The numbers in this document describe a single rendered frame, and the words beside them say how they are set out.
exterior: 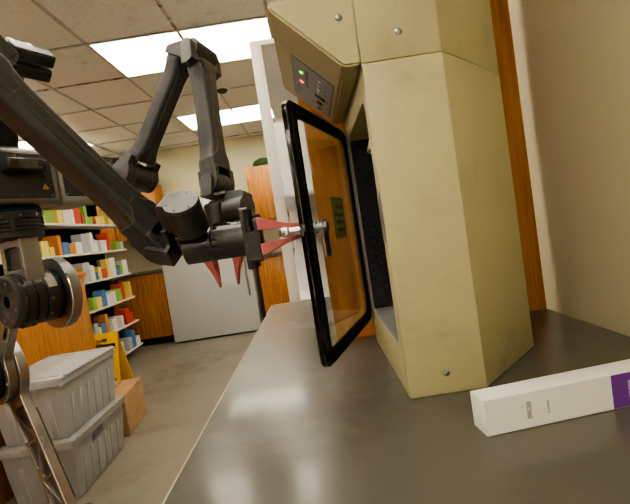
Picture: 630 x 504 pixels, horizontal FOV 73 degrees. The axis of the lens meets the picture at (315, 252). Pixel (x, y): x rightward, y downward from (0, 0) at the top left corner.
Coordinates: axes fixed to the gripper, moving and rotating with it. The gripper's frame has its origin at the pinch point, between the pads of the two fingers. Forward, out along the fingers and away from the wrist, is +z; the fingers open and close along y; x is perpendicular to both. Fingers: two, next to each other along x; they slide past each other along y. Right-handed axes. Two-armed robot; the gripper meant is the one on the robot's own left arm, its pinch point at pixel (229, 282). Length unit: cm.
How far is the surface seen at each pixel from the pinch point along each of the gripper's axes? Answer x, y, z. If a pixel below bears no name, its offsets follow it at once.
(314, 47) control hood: -45, 27, -34
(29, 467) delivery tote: 109, -140, 86
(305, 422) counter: -48, 17, 17
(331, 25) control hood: -46, 29, -36
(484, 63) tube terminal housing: -36, 54, -31
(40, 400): 109, -128, 53
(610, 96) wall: -32, 76, -23
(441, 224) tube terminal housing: -46, 40, -7
